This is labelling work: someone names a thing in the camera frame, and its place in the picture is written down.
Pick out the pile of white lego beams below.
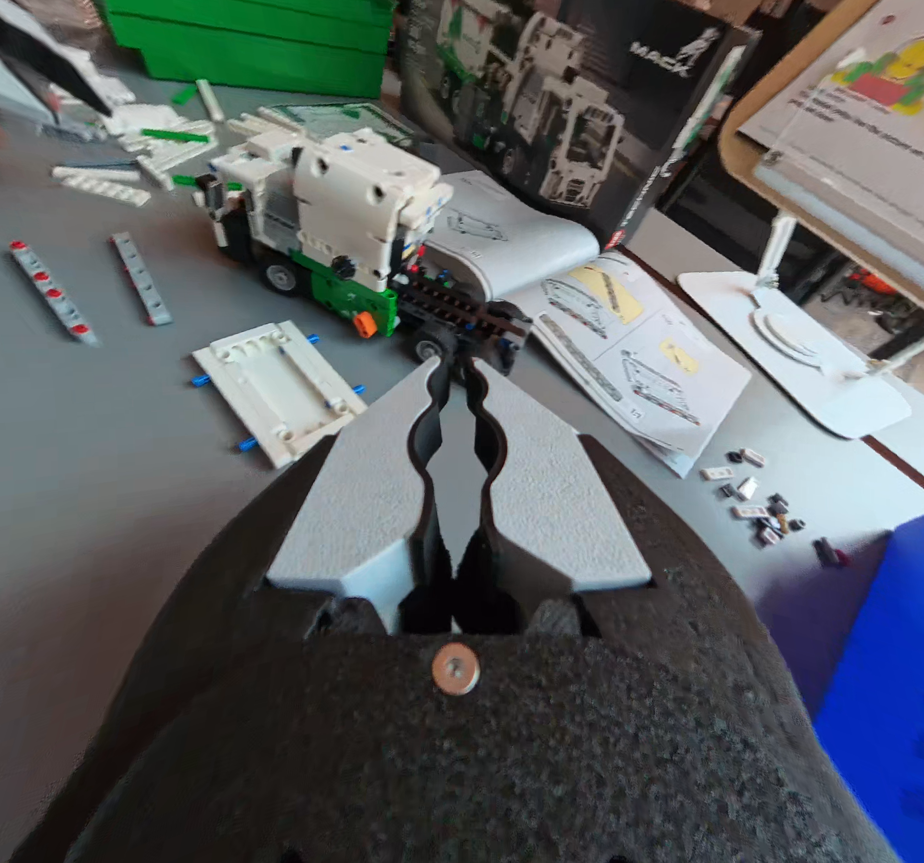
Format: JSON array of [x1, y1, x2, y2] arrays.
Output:
[[47, 79, 232, 208]]

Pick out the dark lego set box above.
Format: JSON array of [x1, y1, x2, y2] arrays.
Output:
[[396, 0, 759, 250]]

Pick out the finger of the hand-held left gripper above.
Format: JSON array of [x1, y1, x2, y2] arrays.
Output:
[[0, 58, 62, 126], [0, 0, 115, 118]]

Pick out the grey lego beam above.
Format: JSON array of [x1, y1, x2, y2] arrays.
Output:
[[11, 241, 98, 346], [110, 231, 174, 326]]

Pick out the printed instruction sheet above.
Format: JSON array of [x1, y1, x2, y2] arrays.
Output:
[[736, 0, 924, 229]]

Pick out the white lego panel frame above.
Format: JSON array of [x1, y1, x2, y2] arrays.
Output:
[[191, 320, 368, 470]]

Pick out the pile of small lego tiles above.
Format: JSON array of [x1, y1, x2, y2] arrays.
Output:
[[699, 448, 808, 548]]

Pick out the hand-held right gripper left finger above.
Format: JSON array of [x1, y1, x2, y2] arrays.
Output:
[[266, 356, 443, 636]]

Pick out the blue plastic bin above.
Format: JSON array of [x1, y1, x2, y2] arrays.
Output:
[[812, 516, 924, 863]]

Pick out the lego instruction booklet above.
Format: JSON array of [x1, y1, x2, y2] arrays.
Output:
[[422, 170, 753, 480]]

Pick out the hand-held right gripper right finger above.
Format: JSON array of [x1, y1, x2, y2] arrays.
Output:
[[465, 359, 653, 618]]

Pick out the nested green plastic bins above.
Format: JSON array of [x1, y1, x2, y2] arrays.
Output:
[[76, 0, 398, 100]]

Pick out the white green lego truck model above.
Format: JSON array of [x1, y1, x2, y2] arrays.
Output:
[[191, 128, 535, 373]]

